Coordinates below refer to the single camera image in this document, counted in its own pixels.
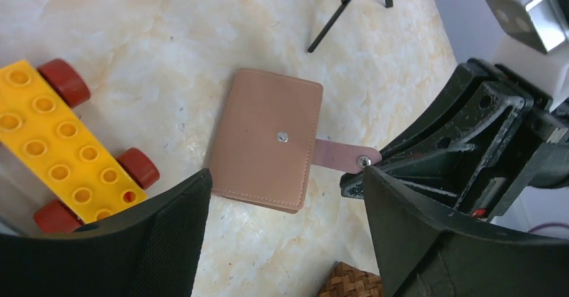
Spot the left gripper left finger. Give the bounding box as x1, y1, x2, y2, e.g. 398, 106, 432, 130
1, 169, 212, 296

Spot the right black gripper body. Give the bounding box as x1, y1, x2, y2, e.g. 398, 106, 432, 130
382, 58, 569, 223

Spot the brown woven divided basket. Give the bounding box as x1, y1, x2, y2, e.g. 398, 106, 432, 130
316, 262, 385, 297

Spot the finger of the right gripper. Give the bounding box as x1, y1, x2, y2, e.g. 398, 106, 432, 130
340, 141, 488, 211
380, 58, 533, 160

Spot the yellow toy brick car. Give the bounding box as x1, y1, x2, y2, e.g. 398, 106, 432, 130
1, 58, 160, 233

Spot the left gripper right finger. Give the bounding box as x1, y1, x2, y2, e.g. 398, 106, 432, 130
364, 177, 568, 296

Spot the brown leather card holder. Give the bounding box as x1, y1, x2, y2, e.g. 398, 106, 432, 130
208, 68, 382, 213

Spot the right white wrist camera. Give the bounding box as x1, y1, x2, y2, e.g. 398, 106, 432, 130
485, 0, 568, 111

